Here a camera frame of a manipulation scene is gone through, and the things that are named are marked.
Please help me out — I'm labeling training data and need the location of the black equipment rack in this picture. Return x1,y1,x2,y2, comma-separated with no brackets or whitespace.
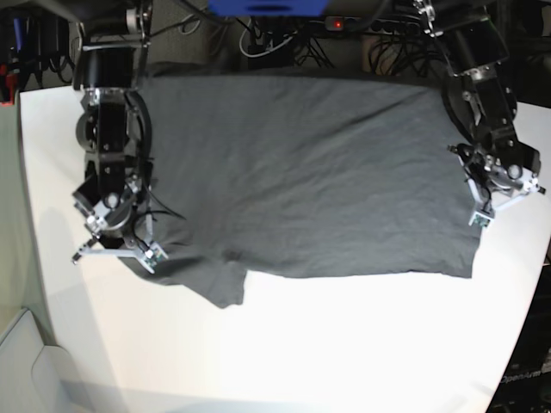
1,1,93,89

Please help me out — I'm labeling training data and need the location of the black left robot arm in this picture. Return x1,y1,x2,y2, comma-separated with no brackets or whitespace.
413,1,541,200

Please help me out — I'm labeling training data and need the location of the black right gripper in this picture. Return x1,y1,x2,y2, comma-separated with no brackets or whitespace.
92,199,134,250

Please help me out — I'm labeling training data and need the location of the black cable bundle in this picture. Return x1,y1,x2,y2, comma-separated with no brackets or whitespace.
236,16,449,78

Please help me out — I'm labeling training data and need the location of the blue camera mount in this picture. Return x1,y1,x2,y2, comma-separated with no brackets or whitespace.
208,0,329,16

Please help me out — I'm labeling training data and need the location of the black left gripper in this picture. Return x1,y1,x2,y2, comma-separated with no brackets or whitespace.
480,164,529,198

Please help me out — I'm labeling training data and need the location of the white camera bracket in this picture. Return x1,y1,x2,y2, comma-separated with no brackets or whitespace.
71,201,169,275
448,144,546,228

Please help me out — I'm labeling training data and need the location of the black power strip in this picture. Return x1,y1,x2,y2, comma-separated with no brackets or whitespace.
323,15,422,37

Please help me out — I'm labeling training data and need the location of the red clamp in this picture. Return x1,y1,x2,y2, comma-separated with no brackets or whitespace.
0,64,17,106

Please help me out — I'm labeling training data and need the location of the dark grey t-shirt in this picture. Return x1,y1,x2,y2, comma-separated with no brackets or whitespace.
127,67,480,308

